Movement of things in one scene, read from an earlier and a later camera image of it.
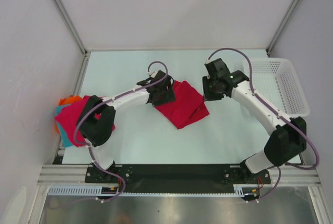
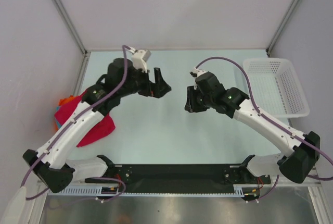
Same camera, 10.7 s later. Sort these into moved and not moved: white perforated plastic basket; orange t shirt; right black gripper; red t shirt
Moved: red t shirt; right black gripper
Not moved: orange t shirt; white perforated plastic basket
